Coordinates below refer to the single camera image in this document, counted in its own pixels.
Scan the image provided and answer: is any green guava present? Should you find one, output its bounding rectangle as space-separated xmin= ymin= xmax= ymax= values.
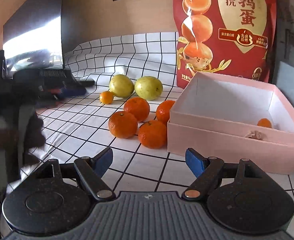
xmin=135 ymin=76 xmax=163 ymax=101
xmin=109 ymin=74 xmax=134 ymax=98

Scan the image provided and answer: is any mandarin orange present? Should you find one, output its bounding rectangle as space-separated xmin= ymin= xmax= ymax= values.
xmin=138 ymin=120 xmax=167 ymax=149
xmin=156 ymin=100 xmax=175 ymax=125
xmin=124 ymin=97 xmax=150 ymax=122
xmin=108 ymin=111 xmax=138 ymax=139

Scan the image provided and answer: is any mandarin orange front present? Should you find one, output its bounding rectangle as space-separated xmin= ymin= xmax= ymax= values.
xmin=138 ymin=120 xmax=167 ymax=149

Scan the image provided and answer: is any mandarin orange back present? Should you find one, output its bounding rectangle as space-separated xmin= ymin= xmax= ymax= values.
xmin=124 ymin=97 xmax=150 ymax=122

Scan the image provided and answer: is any small kumquat orange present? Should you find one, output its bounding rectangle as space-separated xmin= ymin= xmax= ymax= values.
xmin=99 ymin=91 xmax=114 ymax=105

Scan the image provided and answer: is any black white grid tablecloth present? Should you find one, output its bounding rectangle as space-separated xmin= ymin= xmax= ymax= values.
xmin=0 ymin=31 xmax=294 ymax=240

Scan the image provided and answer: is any pink open gift box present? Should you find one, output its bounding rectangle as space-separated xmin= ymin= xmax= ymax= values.
xmin=167 ymin=72 xmax=294 ymax=174

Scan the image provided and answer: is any dark monitor screen left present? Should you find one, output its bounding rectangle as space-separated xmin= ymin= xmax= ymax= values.
xmin=3 ymin=0 xmax=63 ymax=74

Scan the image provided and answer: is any red quail egg snack bag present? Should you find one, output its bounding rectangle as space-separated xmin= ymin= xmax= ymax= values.
xmin=173 ymin=0 xmax=276 ymax=88

